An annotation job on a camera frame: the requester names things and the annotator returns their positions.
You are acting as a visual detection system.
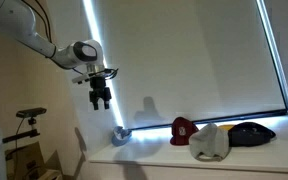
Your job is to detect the light blue baseball cap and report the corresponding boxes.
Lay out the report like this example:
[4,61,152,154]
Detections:
[111,125,134,148]

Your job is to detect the small brown cardboard box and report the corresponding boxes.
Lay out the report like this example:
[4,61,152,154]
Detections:
[4,141,64,180]

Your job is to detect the dark red baseball cap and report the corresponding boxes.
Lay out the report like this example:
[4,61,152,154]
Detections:
[169,116,200,147]

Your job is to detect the white baseball cap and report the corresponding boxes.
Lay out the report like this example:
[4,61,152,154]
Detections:
[188,123,232,163]

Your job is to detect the navy cap with yellow brim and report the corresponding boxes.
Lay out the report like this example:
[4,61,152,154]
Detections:
[217,121,277,148]

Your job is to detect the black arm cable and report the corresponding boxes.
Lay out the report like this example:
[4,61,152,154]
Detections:
[21,0,54,44]

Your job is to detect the black blind bottom rail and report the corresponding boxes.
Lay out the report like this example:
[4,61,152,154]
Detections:
[130,108,288,132]

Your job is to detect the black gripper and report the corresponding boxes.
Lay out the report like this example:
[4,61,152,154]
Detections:
[88,76,113,111]

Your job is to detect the black stereo camera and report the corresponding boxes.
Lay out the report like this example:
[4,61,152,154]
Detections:
[15,107,48,119]

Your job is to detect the black camera stand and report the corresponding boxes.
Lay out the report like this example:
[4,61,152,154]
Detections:
[2,116,41,145]

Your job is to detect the white roller blind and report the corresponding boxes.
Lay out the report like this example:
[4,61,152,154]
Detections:
[92,0,288,129]

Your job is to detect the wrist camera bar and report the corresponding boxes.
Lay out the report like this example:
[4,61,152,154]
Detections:
[71,68,119,85]

